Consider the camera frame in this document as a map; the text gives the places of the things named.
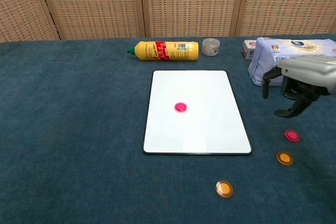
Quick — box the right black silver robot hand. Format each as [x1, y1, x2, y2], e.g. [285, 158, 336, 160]
[261, 55, 336, 118]

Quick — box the orange token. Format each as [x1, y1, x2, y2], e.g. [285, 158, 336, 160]
[276, 151, 293, 166]
[215, 180, 234, 198]

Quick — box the orange token bottom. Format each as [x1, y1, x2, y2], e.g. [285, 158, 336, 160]
[215, 180, 234, 198]

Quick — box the white magnetic board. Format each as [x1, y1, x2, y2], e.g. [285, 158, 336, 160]
[142, 70, 253, 155]

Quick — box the pale blue tissue pack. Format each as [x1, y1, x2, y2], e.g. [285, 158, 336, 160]
[247, 37, 336, 87]

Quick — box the white toothpaste box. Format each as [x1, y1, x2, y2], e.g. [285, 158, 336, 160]
[241, 39, 258, 60]

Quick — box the small clear plastic jar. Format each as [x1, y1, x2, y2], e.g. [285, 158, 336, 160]
[201, 38, 221, 57]

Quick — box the woven bamboo folding screen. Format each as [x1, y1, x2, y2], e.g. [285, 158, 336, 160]
[0, 0, 336, 43]

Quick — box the yellow bottle with green cap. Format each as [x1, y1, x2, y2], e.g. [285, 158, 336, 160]
[127, 41, 200, 61]

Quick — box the dark teal table cloth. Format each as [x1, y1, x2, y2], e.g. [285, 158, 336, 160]
[0, 34, 336, 224]

